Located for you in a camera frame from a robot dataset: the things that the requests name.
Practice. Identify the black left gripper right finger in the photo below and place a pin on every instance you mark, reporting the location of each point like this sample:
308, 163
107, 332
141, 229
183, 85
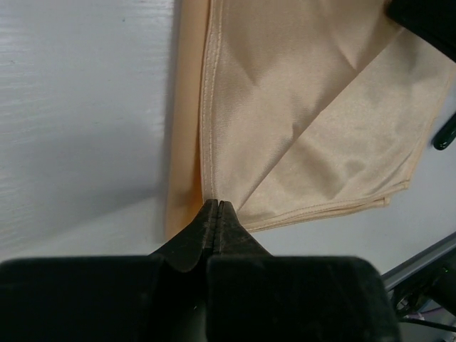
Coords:
254, 296

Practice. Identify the peach cloth napkin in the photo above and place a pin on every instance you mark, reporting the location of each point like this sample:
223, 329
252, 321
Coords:
298, 110

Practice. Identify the aluminium rail frame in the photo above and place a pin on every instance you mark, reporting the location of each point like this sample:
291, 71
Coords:
413, 265

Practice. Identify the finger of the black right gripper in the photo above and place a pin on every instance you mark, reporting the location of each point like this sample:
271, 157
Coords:
432, 20

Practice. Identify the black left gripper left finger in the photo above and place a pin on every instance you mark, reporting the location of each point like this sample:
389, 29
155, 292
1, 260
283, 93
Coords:
155, 297

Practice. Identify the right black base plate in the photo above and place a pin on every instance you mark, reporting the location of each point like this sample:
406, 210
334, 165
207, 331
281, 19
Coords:
429, 290

